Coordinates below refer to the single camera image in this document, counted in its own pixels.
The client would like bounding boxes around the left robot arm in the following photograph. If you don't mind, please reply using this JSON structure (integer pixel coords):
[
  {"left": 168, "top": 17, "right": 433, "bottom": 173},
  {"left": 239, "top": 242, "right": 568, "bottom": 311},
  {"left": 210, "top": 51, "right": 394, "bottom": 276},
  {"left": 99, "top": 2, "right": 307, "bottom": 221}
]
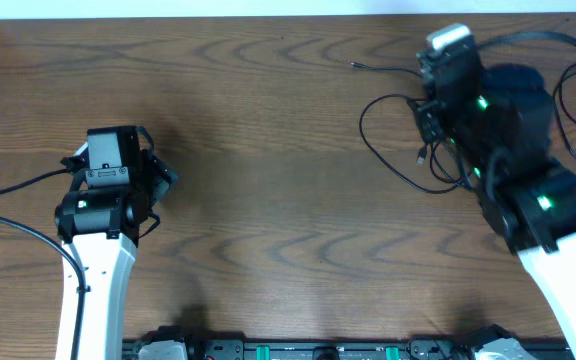
[{"left": 55, "top": 126, "right": 178, "bottom": 359}]

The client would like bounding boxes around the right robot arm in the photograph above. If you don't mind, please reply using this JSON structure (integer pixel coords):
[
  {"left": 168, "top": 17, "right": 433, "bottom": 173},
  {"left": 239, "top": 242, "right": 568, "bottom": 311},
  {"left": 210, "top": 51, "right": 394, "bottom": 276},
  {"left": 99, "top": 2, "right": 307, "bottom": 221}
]
[{"left": 417, "top": 50, "right": 576, "bottom": 358}]

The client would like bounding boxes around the left camera cable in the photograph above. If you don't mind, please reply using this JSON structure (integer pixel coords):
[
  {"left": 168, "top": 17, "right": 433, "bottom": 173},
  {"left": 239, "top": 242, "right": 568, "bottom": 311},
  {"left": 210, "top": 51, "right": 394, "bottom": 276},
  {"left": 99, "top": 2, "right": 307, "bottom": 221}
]
[{"left": 0, "top": 167, "right": 89, "bottom": 360}]

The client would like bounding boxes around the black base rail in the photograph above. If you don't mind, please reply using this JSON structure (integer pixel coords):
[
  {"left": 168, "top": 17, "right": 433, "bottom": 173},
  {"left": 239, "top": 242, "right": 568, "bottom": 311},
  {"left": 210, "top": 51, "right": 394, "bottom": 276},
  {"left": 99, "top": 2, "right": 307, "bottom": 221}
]
[{"left": 121, "top": 338, "right": 573, "bottom": 360}]

